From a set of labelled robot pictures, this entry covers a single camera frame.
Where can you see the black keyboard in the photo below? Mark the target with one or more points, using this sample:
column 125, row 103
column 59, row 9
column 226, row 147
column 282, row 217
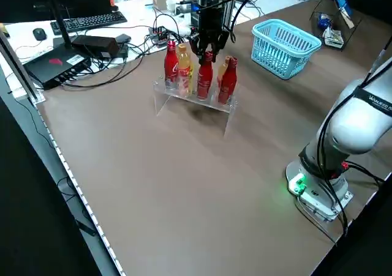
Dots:
column 88, row 21

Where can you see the black computer mouse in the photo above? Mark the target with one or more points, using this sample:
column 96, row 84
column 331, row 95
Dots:
column 39, row 33

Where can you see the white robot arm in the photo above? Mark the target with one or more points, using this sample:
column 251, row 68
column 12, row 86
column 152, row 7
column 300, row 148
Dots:
column 352, row 120

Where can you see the light blue plastic basket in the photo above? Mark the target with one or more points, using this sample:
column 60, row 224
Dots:
column 284, row 49

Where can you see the yellow drink bottle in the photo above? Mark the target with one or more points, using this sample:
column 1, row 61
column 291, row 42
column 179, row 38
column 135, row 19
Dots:
column 192, row 71

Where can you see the white desk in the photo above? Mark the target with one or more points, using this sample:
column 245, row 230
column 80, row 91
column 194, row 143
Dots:
column 137, row 19

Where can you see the aluminium frame profile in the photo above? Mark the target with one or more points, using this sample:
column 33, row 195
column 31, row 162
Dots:
column 18, row 71

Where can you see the usb hub with red lights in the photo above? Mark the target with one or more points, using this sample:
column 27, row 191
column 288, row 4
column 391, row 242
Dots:
column 158, row 35

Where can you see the orange tea bottle red label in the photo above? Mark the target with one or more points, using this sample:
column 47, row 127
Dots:
column 183, row 74

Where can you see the black stand pole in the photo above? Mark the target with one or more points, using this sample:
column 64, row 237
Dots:
column 61, row 28

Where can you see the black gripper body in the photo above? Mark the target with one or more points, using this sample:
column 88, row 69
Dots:
column 211, row 20

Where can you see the black power brick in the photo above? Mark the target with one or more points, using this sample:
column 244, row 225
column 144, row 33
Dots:
column 95, row 45

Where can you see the black mini computer box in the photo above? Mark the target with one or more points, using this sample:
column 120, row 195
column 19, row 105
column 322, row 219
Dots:
column 52, row 66

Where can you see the clear acrylic bottle tray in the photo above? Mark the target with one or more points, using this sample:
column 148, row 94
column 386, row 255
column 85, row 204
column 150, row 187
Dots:
column 159, row 92

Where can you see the aluminium camera post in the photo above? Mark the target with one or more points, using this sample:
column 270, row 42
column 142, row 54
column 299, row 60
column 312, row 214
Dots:
column 229, row 13

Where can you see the red cola bottle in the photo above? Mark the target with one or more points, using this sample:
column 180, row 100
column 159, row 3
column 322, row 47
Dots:
column 228, row 83
column 171, row 65
column 204, row 80

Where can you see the small black adapter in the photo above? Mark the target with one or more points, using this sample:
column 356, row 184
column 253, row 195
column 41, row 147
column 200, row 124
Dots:
column 123, row 45

